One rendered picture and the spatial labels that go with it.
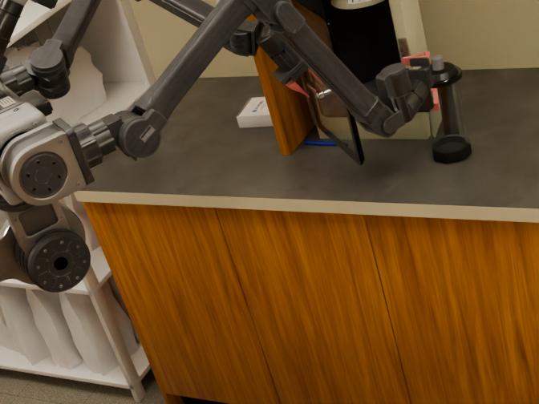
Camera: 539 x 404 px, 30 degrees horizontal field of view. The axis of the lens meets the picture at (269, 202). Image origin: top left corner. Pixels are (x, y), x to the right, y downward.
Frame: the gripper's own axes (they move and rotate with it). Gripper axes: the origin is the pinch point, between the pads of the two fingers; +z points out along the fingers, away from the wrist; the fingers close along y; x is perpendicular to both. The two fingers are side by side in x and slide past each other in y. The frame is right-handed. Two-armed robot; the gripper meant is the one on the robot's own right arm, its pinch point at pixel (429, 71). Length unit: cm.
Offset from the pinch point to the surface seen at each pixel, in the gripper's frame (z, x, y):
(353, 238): -14.9, 23.4, -39.7
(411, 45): 13.8, 9.1, 0.7
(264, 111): 21, 63, -22
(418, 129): 12.1, 11.4, -22.8
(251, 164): -2, 56, -26
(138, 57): 50, 126, -16
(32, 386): -13, 176, -119
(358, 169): -3.3, 23.2, -25.8
